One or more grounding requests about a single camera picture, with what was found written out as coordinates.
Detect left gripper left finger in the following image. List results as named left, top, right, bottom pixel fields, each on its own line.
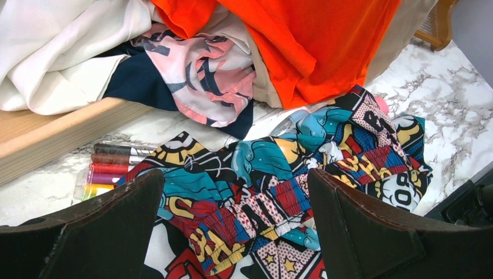
left=1, top=170, right=164, bottom=278

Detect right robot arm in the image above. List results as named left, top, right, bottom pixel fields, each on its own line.
left=425, top=163, right=492, bottom=227

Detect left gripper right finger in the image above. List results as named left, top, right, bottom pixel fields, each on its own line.
left=308, top=169, right=492, bottom=278

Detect pink white navy garment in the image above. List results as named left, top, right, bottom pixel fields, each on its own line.
left=0, top=0, right=258, bottom=141

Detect pack of coloured markers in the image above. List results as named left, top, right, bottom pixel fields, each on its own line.
left=72, top=141, right=157, bottom=205

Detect orange shorts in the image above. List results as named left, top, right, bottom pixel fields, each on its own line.
left=154, top=0, right=400, bottom=109

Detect wooden clothes rack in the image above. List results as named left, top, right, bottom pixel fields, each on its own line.
left=1, top=98, right=152, bottom=184

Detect comic print shorts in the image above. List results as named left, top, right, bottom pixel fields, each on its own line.
left=117, top=85, right=432, bottom=278

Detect wooden slatted shelf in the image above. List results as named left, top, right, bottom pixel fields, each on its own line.
left=414, top=0, right=459, bottom=52

